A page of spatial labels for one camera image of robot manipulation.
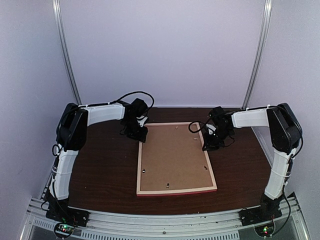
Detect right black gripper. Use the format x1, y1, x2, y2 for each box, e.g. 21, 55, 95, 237
203, 126, 233, 151

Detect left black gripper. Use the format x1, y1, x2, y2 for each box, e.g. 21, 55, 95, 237
123, 118, 148, 143

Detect brown backing board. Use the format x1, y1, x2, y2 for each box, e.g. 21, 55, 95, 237
139, 123, 211, 191

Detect pink wooden picture frame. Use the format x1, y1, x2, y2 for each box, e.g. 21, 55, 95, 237
136, 121, 218, 198

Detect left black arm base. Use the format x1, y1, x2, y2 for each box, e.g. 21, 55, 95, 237
44, 192, 90, 227

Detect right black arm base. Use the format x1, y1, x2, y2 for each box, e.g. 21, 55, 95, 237
239, 193, 283, 226

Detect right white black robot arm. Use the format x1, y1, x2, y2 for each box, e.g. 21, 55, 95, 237
202, 103, 303, 221

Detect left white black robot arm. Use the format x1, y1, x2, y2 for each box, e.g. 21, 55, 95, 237
49, 98, 150, 201

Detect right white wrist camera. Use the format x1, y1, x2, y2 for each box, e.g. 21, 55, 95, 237
205, 123, 216, 135

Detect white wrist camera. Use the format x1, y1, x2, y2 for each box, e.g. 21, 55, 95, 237
136, 116, 149, 128
205, 123, 216, 135

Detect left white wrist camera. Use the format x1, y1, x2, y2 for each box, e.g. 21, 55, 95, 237
136, 116, 149, 128

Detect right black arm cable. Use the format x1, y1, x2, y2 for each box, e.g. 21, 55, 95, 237
188, 121, 208, 135

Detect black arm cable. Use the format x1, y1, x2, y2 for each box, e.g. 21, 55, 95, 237
109, 91, 155, 118
188, 121, 208, 135

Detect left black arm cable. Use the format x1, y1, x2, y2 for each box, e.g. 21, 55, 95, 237
109, 91, 155, 118

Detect front aluminium rail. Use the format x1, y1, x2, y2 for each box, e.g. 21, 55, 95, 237
19, 196, 311, 240

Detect right aluminium corner post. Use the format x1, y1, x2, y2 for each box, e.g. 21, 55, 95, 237
241, 0, 273, 109

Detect aluminium corner post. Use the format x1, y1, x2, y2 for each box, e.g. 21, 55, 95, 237
241, 0, 273, 109
52, 0, 82, 105

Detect left aluminium corner post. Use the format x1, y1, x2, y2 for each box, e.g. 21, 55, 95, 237
52, 0, 82, 105

